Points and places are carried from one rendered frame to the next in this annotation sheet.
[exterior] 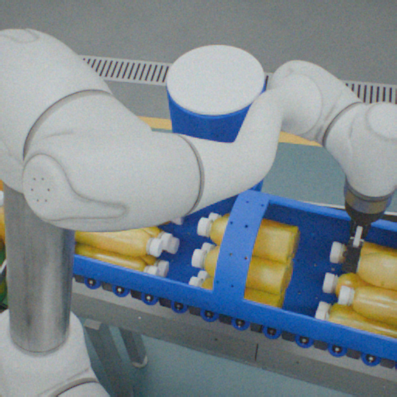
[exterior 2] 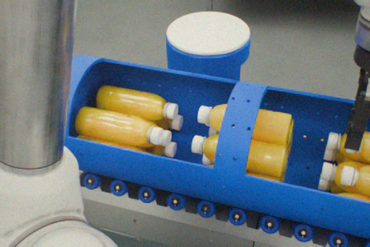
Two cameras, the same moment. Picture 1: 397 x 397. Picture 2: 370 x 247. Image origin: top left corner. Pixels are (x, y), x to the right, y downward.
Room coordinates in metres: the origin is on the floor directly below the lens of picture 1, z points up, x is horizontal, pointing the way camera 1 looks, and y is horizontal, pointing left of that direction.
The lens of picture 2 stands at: (-0.03, 0.09, 1.86)
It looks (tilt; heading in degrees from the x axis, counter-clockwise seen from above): 41 degrees down; 356
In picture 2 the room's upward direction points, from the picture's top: 2 degrees counter-clockwise
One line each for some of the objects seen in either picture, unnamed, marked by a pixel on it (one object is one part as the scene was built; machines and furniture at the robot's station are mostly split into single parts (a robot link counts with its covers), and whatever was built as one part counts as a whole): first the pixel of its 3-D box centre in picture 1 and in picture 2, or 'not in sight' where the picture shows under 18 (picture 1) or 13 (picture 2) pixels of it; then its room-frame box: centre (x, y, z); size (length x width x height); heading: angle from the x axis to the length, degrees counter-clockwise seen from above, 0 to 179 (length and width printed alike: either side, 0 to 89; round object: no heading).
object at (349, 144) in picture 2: (350, 261); (354, 135); (0.68, -0.30, 1.19); 0.03 x 0.01 x 0.07; 66
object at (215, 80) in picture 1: (215, 78); (207, 32); (1.41, -0.09, 1.03); 0.28 x 0.28 x 0.01
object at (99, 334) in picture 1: (112, 362); not in sight; (0.90, 0.33, 0.31); 0.06 x 0.06 x 0.63; 66
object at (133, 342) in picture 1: (127, 324); not in sight; (1.02, 0.27, 0.31); 0.06 x 0.06 x 0.63; 66
